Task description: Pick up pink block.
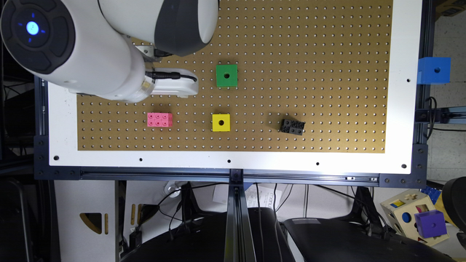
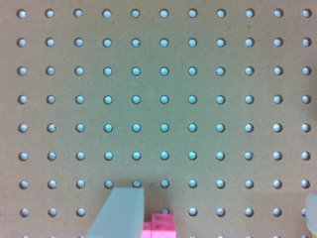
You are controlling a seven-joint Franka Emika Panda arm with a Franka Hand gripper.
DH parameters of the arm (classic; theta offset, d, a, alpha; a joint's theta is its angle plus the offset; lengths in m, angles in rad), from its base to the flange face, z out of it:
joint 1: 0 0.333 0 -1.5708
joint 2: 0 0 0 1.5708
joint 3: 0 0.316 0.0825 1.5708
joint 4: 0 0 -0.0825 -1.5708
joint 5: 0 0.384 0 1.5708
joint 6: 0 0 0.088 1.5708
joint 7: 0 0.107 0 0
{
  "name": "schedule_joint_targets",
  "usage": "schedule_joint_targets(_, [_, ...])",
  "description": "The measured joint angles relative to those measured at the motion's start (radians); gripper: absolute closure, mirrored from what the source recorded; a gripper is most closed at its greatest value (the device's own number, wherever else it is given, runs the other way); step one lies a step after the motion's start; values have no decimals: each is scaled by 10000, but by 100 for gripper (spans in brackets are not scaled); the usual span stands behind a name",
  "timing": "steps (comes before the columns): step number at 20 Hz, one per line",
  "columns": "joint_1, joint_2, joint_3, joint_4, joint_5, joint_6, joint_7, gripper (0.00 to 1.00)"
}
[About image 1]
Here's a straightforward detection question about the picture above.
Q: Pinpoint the black office chair left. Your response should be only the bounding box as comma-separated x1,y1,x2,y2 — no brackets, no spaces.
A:
122,207,294,262

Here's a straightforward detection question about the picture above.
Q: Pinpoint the dark aluminium table frame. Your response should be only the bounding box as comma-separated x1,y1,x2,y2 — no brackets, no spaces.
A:
33,0,466,262

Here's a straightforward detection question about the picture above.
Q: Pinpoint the black toy block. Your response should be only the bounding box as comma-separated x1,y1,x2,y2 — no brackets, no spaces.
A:
280,119,305,135

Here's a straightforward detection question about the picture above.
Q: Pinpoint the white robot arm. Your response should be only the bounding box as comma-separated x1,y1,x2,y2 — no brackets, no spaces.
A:
1,0,219,103

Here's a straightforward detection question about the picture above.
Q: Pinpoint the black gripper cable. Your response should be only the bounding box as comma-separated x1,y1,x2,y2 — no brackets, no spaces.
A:
145,71,198,83

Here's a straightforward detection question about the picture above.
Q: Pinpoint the brown pegboard panel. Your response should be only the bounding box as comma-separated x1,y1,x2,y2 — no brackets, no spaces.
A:
77,0,393,154

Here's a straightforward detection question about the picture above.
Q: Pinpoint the wooden shape sorter box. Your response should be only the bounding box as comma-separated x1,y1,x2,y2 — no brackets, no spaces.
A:
380,189,449,246

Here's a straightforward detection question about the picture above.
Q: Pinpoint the white wooden cabinet panel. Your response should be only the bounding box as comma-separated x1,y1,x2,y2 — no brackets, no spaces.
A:
55,180,119,262

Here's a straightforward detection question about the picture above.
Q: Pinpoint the blue cube with hole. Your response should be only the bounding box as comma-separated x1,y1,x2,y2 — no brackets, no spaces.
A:
417,57,451,84

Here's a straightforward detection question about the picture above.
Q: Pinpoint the green cube with hole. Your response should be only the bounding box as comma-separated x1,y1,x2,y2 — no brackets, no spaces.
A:
216,64,238,87

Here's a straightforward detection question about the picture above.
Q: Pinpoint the pink toy block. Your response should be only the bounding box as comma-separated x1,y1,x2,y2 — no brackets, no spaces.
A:
147,113,173,127

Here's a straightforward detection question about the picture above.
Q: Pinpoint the yellow cube with hole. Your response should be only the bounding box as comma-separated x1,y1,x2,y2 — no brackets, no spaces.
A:
212,114,231,132

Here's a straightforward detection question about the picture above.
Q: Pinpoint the purple cube with hole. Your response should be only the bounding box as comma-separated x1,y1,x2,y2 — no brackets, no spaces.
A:
414,210,447,238

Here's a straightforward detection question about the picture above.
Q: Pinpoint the black office chair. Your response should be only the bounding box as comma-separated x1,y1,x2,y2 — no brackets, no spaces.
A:
122,207,294,262
284,218,454,262

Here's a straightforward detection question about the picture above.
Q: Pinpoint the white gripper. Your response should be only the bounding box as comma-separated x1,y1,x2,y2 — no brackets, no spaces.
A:
146,68,199,98

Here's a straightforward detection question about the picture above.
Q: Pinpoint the black office chair right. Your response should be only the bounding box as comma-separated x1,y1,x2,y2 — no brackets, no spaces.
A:
284,218,454,262

